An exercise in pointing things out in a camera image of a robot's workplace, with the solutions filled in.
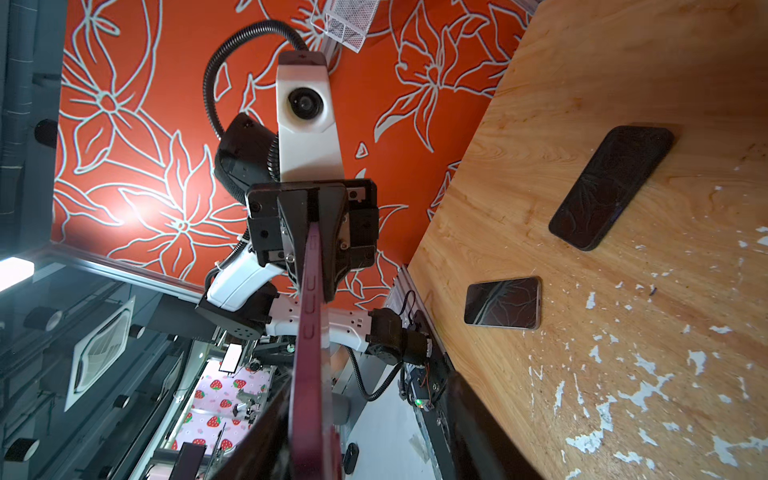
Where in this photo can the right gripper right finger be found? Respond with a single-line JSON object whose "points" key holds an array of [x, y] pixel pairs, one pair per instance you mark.
{"points": [[479, 446]]}

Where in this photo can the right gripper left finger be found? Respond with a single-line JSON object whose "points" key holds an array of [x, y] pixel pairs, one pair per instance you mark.
{"points": [[265, 451]]}

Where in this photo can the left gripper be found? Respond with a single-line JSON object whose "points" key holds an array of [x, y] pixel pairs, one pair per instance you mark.
{"points": [[312, 225]]}

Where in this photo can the black smartphone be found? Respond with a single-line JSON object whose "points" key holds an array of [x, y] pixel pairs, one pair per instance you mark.
{"points": [[314, 440], [507, 304]]}

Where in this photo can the black smartphone picked up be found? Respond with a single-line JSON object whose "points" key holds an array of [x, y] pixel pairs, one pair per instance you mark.
{"points": [[619, 167]]}

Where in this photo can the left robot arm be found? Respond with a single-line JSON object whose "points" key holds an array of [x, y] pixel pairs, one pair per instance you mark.
{"points": [[239, 295]]}

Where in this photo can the white mesh basket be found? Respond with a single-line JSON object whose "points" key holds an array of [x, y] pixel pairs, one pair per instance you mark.
{"points": [[348, 22]]}

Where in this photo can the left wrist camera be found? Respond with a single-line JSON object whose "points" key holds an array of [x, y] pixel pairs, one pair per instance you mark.
{"points": [[309, 146]]}

